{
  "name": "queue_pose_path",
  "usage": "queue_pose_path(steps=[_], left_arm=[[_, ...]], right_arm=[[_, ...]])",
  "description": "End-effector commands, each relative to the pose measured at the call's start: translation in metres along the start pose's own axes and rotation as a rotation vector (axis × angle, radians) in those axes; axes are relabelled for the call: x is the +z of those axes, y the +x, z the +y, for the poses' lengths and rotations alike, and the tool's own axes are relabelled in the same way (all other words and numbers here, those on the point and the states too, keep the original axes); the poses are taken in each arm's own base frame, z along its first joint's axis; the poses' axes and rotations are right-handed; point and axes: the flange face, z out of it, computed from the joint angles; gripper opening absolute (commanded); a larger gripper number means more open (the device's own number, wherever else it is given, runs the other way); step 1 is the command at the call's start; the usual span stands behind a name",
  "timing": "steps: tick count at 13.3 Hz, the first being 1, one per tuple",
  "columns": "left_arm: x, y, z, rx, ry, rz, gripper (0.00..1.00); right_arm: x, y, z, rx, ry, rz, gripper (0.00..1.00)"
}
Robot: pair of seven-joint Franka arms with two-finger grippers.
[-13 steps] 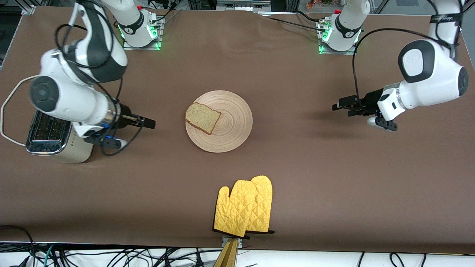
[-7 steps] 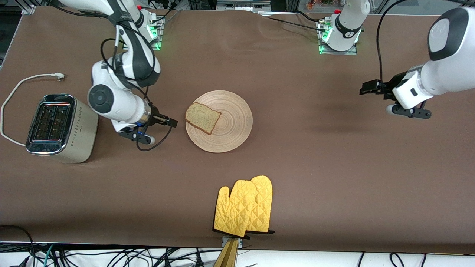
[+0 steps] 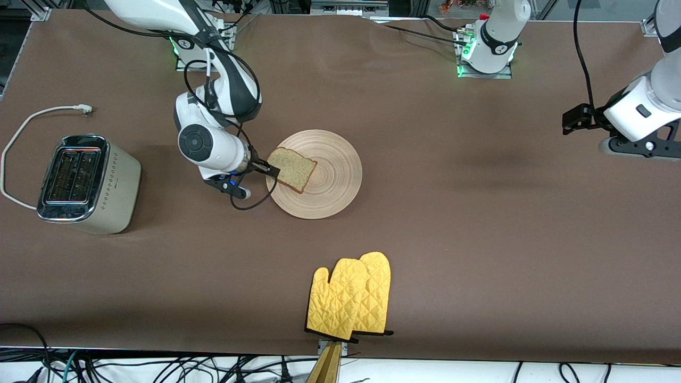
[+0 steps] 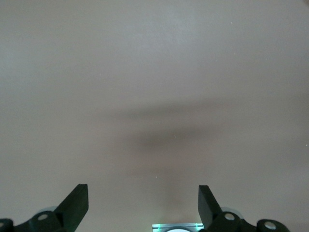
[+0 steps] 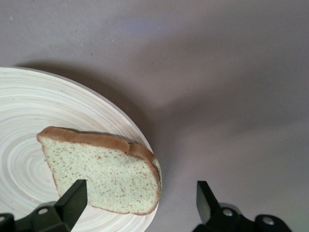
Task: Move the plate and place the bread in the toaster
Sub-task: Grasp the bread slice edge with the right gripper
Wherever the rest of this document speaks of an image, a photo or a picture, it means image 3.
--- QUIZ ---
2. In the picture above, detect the slice of bread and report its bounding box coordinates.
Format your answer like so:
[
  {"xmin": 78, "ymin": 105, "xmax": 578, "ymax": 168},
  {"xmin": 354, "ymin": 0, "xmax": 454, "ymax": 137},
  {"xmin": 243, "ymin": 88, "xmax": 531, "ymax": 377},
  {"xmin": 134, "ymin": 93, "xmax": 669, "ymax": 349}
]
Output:
[{"xmin": 266, "ymin": 147, "xmax": 318, "ymax": 194}]

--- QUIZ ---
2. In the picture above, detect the round wooden plate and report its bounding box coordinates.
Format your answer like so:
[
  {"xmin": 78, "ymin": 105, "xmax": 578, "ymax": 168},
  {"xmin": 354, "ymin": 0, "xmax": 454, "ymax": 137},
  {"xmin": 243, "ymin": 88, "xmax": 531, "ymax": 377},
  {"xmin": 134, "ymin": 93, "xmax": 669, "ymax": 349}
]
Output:
[{"xmin": 265, "ymin": 129, "xmax": 363, "ymax": 220}]

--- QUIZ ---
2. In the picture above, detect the cream toaster with chrome top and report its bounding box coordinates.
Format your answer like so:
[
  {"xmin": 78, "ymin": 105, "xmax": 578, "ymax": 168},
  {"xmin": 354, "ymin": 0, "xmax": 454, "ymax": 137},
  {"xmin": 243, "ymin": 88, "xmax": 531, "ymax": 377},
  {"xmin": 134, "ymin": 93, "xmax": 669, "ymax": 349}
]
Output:
[{"xmin": 36, "ymin": 134, "xmax": 142, "ymax": 235}]

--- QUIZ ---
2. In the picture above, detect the yellow quilted oven mitt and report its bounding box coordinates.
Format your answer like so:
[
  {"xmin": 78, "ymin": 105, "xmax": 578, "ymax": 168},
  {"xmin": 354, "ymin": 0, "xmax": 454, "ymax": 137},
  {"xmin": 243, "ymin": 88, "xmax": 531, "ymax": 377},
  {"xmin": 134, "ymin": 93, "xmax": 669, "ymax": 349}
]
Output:
[
  {"xmin": 354, "ymin": 252, "xmax": 394, "ymax": 336},
  {"xmin": 305, "ymin": 259, "xmax": 369, "ymax": 342}
]

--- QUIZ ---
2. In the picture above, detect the grey equipment box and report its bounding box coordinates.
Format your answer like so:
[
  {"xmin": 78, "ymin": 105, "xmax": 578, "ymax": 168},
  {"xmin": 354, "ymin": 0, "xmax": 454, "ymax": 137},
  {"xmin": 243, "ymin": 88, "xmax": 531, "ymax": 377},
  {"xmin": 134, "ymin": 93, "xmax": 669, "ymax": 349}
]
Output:
[{"xmin": 310, "ymin": 0, "xmax": 389, "ymax": 16}]

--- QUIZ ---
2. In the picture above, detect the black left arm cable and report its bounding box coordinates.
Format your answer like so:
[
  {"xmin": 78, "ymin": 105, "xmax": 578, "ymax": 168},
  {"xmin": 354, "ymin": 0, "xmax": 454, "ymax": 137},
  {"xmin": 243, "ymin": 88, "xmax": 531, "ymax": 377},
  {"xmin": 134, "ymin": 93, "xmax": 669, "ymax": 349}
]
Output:
[{"xmin": 572, "ymin": 0, "xmax": 612, "ymax": 129}]

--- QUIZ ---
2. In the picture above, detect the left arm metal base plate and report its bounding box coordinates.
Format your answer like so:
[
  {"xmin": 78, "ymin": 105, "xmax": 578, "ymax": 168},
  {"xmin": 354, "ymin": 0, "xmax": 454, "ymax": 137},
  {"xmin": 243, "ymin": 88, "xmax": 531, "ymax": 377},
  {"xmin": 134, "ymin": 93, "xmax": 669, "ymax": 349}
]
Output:
[{"xmin": 455, "ymin": 27, "xmax": 514, "ymax": 79}]

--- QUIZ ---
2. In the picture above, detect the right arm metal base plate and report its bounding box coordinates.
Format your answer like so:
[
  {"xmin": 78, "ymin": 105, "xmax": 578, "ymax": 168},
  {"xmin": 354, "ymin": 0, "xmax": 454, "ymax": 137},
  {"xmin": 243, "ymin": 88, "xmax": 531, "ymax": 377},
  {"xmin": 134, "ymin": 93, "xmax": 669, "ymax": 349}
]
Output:
[{"xmin": 175, "ymin": 22, "xmax": 236, "ymax": 72}]

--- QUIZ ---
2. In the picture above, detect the black base power cable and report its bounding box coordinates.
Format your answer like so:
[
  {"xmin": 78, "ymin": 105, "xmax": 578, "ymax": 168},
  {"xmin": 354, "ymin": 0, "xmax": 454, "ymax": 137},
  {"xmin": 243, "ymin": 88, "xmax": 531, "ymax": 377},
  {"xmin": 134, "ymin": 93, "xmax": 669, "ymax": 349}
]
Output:
[
  {"xmin": 382, "ymin": 23, "xmax": 469, "ymax": 43},
  {"xmin": 423, "ymin": 14, "xmax": 461, "ymax": 34},
  {"xmin": 210, "ymin": 0, "xmax": 257, "ymax": 34}
]

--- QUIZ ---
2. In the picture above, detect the white toaster power cord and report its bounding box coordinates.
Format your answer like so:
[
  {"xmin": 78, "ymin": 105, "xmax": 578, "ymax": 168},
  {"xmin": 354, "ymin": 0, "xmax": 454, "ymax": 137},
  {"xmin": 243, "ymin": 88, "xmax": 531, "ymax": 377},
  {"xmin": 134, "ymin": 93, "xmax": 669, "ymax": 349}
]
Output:
[{"xmin": 0, "ymin": 104, "xmax": 94, "ymax": 210}]

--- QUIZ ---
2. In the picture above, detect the small metal clamp bracket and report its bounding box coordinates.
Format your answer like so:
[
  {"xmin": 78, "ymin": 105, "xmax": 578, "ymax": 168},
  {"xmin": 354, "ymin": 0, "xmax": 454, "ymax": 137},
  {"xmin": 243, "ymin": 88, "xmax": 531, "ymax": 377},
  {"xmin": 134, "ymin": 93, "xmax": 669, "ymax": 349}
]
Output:
[{"xmin": 318, "ymin": 338, "xmax": 349, "ymax": 357}]

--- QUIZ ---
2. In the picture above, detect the wooden camera stand bar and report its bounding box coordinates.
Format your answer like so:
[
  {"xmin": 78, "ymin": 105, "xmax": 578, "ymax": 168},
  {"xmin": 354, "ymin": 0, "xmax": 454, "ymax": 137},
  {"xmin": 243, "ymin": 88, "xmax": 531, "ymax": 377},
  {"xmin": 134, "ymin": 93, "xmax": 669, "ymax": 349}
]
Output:
[{"xmin": 305, "ymin": 342, "xmax": 344, "ymax": 383}]

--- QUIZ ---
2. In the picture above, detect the teal floor cable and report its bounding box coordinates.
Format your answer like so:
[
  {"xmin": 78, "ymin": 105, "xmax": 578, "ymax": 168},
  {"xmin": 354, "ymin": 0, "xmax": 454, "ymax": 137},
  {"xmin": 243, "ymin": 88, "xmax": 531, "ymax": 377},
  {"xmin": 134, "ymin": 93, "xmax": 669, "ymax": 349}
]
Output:
[{"xmin": 62, "ymin": 350, "xmax": 79, "ymax": 383}]

